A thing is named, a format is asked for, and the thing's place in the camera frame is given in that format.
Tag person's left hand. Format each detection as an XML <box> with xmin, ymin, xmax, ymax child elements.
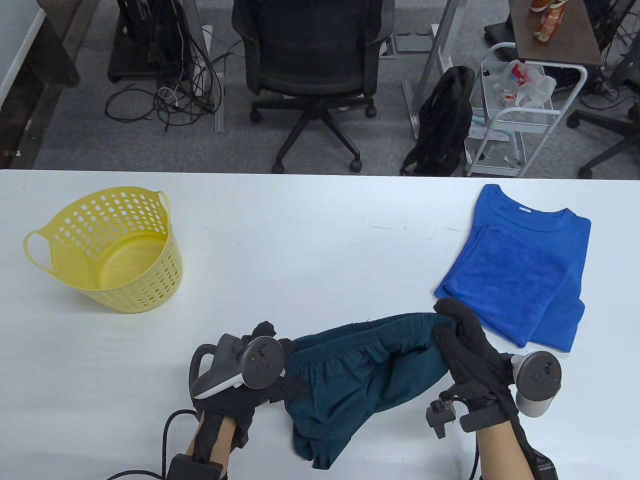
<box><xmin>192</xmin><ymin>321</ymin><xmax>297</xmax><ymax>450</ymax></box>

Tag person's right hand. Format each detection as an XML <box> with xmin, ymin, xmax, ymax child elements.
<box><xmin>432</xmin><ymin>298</ymin><xmax>521</xmax><ymax>433</ymax></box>

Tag blue cloth clothes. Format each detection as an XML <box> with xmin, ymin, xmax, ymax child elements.
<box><xmin>434</xmin><ymin>227</ymin><xmax>576</xmax><ymax>349</ymax></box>

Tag dark green cloth clothes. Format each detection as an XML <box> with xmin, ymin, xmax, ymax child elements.
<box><xmin>282</xmin><ymin>312</ymin><xmax>458</xmax><ymax>471</ymax></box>

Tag blue t-shirt clothes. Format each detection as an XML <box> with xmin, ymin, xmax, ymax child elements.
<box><xmin>434</xmin><ymin>183</ymin><xmax>592</xmax><ymax>354</ymax></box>

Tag yellow perforated laundry basket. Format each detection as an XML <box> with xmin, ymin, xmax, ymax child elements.
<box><xmin>22</xmin><ymin>186</ymin><xmax>184</xmax><ymax>315</ymax></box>

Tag person's right forearm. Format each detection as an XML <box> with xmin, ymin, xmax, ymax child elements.
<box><xmin>472</xmin><ymin>422</ymin><xmax>536</xmax><ymax>480</ymax></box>

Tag black forearm sensor box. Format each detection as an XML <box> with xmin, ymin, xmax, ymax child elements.
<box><xmin>167</xmin><ymin>454</ymin><xmax>226</xmax><ymax>480</ymax></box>
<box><xmin>525</xmin><ymin>447</ymin><xmax>558</xmax><ymax>480</ymax></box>

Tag grey tracking controller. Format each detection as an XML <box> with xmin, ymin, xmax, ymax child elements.
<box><xmin>510</xmin><ymin>351</ymin><xmax>563</xmax><ymax>418</ymax></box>
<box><xmin>189</xmin><ymin>334</ymin><xmax>287</xmax><ymax>401</ymax></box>

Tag black backpack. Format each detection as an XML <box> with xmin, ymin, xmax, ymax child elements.
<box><xmin>400</xmin><ymin>65</ymin><xmax>476</xmax><ymax>177</ymax></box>

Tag white utility cart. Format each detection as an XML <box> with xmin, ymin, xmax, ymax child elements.
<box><xmin>465</xmin><ymin>42</ymin><xmax>588</xmax><ymax>178</ymax></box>

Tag black swivel chair base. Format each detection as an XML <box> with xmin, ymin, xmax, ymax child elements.
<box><xmin>567</xmin><ymin>90</ymin><xmax>640</xmax><ymax>180</ymax></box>

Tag white plastic bag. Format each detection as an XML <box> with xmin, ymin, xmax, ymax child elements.
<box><xmin>492</xmin><ymin>59</ymin><xmax>557</xmax><ymax>108</ymax></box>

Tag grey metal desk leg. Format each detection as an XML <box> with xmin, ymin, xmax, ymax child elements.
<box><xmin>402</xmin><ymin>0</ymin><xmax>461</xmax><ymax>138</ymax></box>
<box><xmin>192</xmin><ymin>0</ymin><xmax>225</xmax><ymax>133</ymax></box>

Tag grey floor socket box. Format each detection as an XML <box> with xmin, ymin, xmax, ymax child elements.
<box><xmin>395</xmin><ymin>32</ymin><xmax>434</xmax><ymax>53</ymax></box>

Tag black flat stand base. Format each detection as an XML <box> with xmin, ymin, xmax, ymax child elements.
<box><xmin>484</xmin><ymin>22</ymin><xmax>517</xmax><ymax>45</ymax></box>

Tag brown side table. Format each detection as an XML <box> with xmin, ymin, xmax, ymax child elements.
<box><xmin>508</xmin><ymin>0</ymin><xmax>603</xmax><ymax>67</ymax></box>

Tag black mesh office chair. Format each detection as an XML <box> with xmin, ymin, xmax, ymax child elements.
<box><xmin>231</xmin><ymin>0</ymin><xmax>397</xmax><ymax>174</ymax></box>

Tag black computer cabinet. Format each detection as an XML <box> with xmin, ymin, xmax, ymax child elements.
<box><xmin>107</xmin><ymin>0</ymin><xmax>196</xmax><ymax>83</ymax></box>

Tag white partition panel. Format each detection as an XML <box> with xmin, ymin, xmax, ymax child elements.
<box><xmin>0</xmin><ymin>0</ymin><xmax>48</xmax><ymax>106</ymax></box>

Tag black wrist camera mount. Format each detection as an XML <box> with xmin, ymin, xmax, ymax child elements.
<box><xmin>425</xmin><ymin>395</ymin><xmax>458</xmax><ymax>440</ymax></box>

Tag tangle of black cables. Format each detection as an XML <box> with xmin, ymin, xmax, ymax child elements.
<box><xmin>580</xmin><ymin>0</ymin><xmax>640</xmax><ymax>111</ymax></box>
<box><xmin>104</xmin><ymin>0</ymin><xmax>226</xmax><ymax>133</ymax></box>

